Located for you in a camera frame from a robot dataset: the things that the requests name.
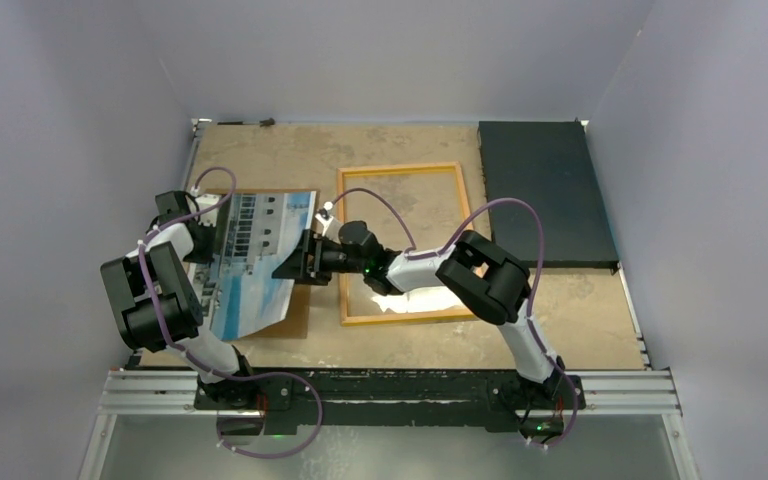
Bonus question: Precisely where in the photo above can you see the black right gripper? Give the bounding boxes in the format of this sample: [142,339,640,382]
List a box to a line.
[273,229,368,287]

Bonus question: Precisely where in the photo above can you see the building and sky photo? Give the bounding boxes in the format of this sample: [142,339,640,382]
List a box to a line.
[187,190,319,344]

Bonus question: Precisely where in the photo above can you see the brown frame backing board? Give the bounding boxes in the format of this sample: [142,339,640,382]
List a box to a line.
[211,187,322,341]

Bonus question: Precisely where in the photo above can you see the yellow picture frame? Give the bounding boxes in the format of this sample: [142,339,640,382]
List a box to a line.
[334,162,471,327]

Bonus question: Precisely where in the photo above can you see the clear frame glass pane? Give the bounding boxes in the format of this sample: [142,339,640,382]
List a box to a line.
[340,172,466,317]

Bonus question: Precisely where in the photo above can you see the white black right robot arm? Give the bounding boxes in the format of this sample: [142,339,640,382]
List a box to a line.
[272,221,567,407]

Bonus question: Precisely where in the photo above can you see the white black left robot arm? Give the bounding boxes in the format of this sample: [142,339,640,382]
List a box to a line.
[100,191,258,409]

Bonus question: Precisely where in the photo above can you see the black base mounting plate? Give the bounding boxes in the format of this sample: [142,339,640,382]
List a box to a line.
[194,368,586,435]

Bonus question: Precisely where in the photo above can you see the dark green flat box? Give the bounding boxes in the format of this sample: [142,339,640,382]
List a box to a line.
[477,120,620,271]

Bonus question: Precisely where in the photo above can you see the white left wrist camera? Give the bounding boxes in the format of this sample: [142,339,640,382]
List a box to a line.
[189,191,222,211]

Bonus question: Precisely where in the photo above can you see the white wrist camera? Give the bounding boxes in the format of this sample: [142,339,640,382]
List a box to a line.
[189,191,222,211]
[315,202,338,236]

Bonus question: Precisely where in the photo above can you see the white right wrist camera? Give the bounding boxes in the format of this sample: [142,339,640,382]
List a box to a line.
[315,202,338,236]

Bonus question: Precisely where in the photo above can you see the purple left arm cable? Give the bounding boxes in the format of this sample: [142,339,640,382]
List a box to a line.
[137,166,324,461]

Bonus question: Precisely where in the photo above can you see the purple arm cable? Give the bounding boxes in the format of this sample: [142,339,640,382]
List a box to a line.
[319,187,581,452]
[137,166,324,461]

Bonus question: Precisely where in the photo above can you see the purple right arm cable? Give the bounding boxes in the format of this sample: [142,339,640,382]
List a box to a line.
[319,187,581,452]

